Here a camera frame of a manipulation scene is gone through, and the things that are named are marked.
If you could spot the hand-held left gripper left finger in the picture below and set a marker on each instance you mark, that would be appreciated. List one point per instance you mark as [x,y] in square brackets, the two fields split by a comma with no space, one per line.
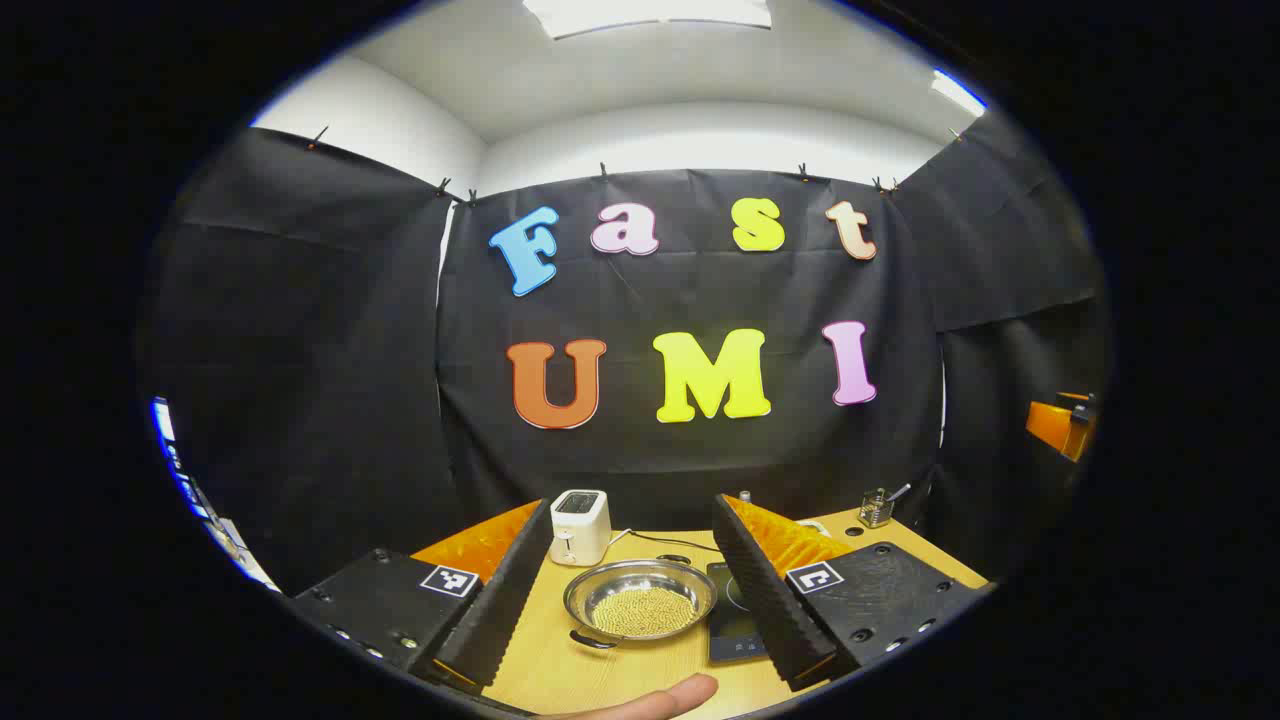
[500,600]

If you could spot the pile of yellow soybeans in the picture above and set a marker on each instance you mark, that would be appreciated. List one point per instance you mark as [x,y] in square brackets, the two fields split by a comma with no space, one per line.
[645,612]

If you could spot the black backdrop cloth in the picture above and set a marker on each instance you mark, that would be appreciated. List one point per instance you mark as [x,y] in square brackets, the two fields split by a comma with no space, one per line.
[400,400]

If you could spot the ceiling light panel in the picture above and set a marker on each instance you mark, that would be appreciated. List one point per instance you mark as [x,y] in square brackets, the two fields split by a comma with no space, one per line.
[958,92]
[650,15]

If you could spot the black induction cooktop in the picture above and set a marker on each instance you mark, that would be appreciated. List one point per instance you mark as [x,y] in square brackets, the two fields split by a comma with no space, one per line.
[725,640]

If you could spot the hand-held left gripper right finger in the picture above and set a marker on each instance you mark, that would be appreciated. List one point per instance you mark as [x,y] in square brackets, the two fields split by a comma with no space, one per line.
[760,600]

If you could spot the metal spoon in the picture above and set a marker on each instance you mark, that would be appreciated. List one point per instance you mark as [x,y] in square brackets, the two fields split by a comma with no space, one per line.
[898,492]

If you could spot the white toaster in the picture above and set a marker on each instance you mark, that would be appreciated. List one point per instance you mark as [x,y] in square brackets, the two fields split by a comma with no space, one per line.
[580,530]

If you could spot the stainless steel pot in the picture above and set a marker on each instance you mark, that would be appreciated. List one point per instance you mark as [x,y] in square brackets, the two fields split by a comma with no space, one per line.
[600,585]

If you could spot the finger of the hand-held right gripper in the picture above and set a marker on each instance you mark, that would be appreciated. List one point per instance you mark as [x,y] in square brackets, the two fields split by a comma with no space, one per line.
[1050,425]

